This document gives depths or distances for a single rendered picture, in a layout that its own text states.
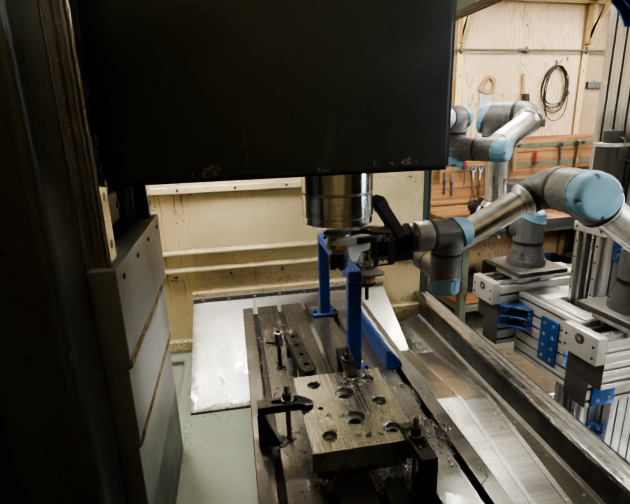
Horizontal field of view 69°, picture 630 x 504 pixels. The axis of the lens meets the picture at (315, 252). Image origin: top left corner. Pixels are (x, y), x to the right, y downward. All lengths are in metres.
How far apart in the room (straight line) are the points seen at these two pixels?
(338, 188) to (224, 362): 1.14
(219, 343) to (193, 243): 0.45
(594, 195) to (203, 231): 1.46
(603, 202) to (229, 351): 1.40
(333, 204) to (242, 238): 1.15
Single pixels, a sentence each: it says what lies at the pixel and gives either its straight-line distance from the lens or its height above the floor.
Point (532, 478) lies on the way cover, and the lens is 1.48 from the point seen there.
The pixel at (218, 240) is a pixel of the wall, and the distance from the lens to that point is 2.06.
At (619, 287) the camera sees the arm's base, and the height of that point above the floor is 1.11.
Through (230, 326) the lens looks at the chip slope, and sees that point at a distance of 2.04.
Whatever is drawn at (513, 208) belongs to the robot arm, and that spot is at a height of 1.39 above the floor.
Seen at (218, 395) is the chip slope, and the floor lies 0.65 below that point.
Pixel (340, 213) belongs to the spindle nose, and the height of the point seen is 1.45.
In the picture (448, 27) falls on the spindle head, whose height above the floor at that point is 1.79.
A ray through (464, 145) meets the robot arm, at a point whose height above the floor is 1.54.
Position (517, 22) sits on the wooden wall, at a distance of 4.49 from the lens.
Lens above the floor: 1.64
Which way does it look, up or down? 16 degrees down
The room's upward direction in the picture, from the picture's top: 2 degrees counter-clockwise
